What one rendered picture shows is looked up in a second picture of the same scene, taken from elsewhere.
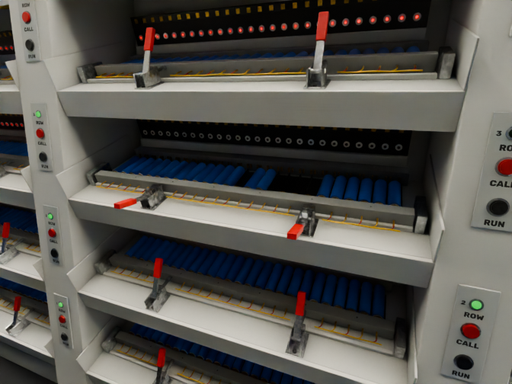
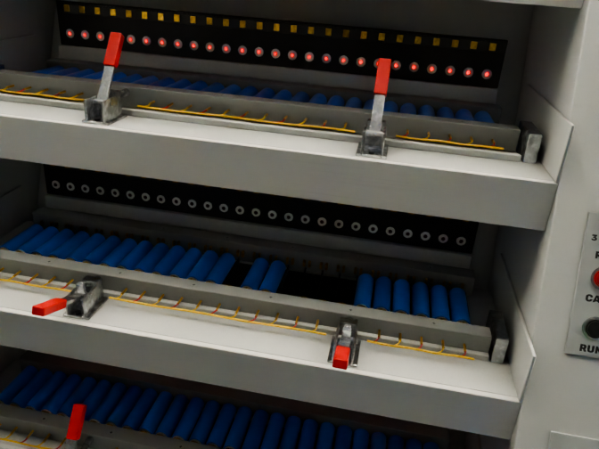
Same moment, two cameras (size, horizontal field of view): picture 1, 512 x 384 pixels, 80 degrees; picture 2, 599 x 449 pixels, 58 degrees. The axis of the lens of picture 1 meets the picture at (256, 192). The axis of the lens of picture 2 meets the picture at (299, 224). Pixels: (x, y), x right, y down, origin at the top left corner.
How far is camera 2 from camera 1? 12 cm
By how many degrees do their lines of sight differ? 16
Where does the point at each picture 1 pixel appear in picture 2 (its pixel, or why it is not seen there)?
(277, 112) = (315, 183)
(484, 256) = (579, 392)
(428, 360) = not seen: outside the picture
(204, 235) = (178, 363)
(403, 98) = (486, 183)
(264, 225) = (281, 347)
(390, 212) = (460, 331)
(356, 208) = (414, 325)
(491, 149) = (586, 257)
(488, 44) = (581, 133)
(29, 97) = not seen: outside the picture
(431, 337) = not seen: outside the picture
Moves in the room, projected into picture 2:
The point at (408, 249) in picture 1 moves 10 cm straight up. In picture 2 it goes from (487, 384) to (504, 276)
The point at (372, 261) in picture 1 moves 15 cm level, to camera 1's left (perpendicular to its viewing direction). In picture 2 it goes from (440, 402) to (278, 396)
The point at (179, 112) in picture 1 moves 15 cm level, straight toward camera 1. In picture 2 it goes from (157, 166) to (202, 173)
